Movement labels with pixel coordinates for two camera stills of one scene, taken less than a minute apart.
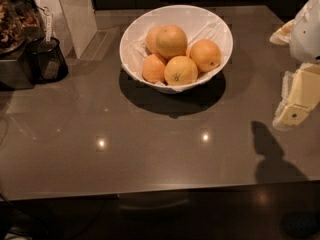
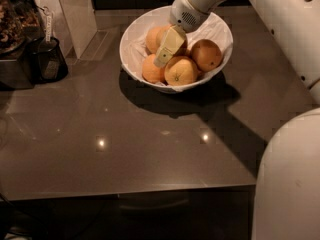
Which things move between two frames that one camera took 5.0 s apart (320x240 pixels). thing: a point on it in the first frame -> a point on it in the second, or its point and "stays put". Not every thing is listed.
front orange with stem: [181, 71] stays put
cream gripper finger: [300, 94] -> [184, 14]
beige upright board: [74, 10] stays put
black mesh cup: [45, 61] stays put
